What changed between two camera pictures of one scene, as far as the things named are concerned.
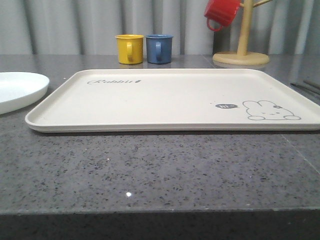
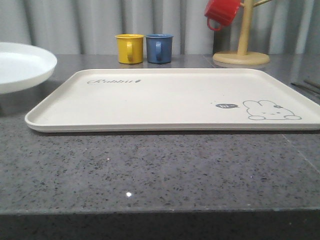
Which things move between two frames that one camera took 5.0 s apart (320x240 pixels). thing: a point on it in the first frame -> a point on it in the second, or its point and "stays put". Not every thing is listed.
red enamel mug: [223, 11] stays put
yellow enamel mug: [130, 48] stays put
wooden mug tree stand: [242, 57] stays put
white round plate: [19, 90] -> [23, 66]
